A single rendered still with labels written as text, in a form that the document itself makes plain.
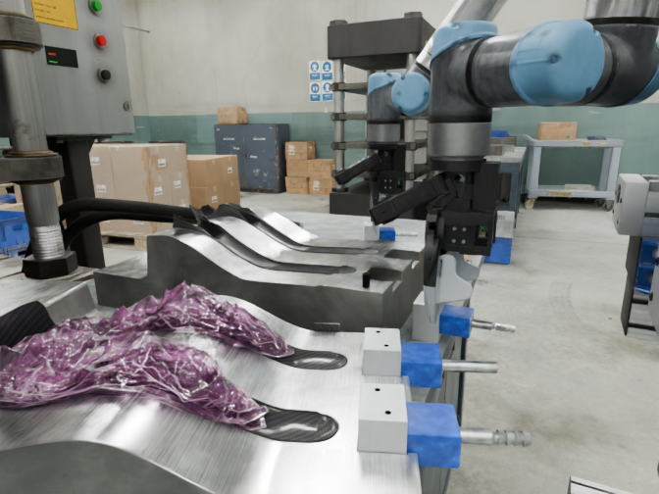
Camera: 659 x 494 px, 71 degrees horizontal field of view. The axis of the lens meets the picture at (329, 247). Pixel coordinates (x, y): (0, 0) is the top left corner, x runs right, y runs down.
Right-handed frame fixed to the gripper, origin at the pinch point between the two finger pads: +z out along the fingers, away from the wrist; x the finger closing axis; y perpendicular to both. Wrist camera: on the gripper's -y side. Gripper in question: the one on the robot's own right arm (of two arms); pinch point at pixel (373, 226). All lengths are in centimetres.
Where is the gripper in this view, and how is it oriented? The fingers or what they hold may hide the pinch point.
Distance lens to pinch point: 113.6
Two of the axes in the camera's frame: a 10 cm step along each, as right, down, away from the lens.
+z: 0.1, 9.7, 2.6
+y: 10.0, 0.0, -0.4
